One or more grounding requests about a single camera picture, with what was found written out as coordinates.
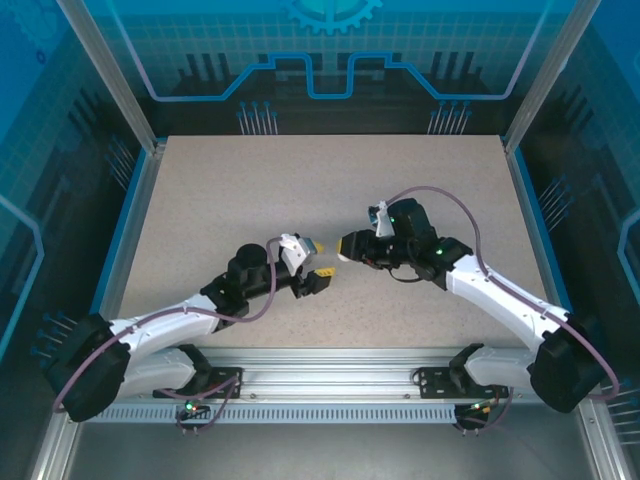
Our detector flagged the grey metal sheet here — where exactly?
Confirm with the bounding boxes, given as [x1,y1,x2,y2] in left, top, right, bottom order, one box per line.
[64,422,596,480]

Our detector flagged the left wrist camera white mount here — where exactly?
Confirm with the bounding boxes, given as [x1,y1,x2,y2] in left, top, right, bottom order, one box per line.
[277,232,311,275]

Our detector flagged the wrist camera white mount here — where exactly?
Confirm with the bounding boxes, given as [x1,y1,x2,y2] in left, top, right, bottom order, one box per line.
[367,199,396,237]
[277,232,311,275]

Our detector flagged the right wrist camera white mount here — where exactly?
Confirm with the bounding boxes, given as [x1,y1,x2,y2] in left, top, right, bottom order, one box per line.
[367,199,396,237]

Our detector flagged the aluminium mounting rail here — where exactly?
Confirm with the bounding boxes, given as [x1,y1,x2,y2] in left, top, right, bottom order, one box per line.
[67,347,599,401]

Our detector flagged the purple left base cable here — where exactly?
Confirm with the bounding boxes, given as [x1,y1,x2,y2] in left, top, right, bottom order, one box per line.
[154,374,245,436]

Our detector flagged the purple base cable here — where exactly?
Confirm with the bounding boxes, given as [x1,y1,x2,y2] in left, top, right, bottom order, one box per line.
[154,374,245,436]
[452,384,512,436]

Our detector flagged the aluminium side rail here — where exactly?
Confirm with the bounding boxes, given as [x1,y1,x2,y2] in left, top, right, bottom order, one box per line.
[84,142,169,361]
[502,139,576,361]

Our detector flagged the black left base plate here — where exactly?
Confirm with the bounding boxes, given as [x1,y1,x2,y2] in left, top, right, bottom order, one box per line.
[152,366,245,400]

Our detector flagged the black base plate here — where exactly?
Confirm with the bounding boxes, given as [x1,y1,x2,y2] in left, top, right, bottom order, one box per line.
[152,366,245,400]
[415,367,509,400]

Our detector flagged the slotted grey cable duct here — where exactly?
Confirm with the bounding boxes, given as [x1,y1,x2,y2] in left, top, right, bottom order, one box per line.
[79,405,459,424]

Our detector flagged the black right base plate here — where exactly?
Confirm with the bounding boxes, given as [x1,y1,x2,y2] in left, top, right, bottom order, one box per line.
[415,367,509,400]

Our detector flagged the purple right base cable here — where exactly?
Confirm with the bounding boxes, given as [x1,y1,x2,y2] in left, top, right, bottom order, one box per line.
[452,384,512,436]

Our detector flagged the aluminium frame post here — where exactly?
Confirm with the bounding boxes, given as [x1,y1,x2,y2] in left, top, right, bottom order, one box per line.
[502,0,604,154]
[54,0,169,154]

